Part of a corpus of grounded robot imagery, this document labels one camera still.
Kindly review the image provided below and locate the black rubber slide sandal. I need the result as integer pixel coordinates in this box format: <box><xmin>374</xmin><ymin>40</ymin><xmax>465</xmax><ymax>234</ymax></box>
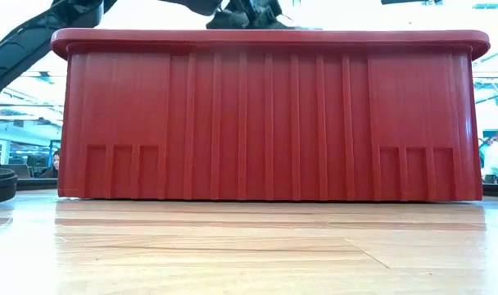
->
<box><xmin>206</xmin><ymin>8</ymin><xmax>299</xmax><ymax>30</ymax></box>
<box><xmin>0</xmin><ymin>166</ymin><xmax>19</xmax><ymax>206</ymax></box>

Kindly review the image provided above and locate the red plastic bin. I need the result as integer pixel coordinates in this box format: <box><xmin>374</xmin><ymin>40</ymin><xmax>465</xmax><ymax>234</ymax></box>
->
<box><xmin>50</xmin><ymin>27</ymin><xmax>491</xmax><ymax>202</ymax></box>

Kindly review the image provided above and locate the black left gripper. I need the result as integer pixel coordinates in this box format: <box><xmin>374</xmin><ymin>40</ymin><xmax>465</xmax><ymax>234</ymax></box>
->
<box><xmin>226</xmin><ymin>0</ymin><xmax>283</xmax><ymax>21</ymax></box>

